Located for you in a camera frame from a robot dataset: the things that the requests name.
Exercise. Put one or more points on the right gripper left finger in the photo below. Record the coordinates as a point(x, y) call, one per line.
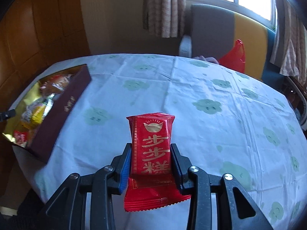
point(122, 167)

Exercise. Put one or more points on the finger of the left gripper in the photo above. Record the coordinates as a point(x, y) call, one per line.
point(4, 116)

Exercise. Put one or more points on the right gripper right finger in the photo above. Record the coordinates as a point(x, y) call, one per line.
point(180, 170)

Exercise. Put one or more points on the red white Angel cake packet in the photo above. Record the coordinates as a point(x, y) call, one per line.
point(21, 138)

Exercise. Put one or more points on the yellow black snack bag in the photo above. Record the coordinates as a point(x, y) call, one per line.
point(35, 113)

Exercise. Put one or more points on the red gold cake packet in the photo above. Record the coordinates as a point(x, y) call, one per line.
point(151, 183)

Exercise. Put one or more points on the bread bun clear red bag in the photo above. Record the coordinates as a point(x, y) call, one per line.
point(55, 85)

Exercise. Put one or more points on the maroon gold tin box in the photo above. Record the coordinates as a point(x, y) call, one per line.
point(42, 139)

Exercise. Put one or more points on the wooden panel wardrobe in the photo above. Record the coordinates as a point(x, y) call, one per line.
point(34, 35)

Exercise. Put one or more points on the pink cloth on chair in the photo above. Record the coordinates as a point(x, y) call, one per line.
point(207, 59)

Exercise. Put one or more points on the red plastic bag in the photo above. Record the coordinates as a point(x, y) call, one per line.
point(235, 59)

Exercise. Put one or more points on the grey yellow blue armchair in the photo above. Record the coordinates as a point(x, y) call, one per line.
point(213, 32)

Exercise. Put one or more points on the right beige patterned curtain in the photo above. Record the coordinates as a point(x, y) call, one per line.
point(289, 48)

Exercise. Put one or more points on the beige patterned curtain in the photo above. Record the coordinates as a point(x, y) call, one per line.
point(289, 48)
point(164, 18)

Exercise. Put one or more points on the left beige patterned curtain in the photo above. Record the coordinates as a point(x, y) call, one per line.
point(164, 18)

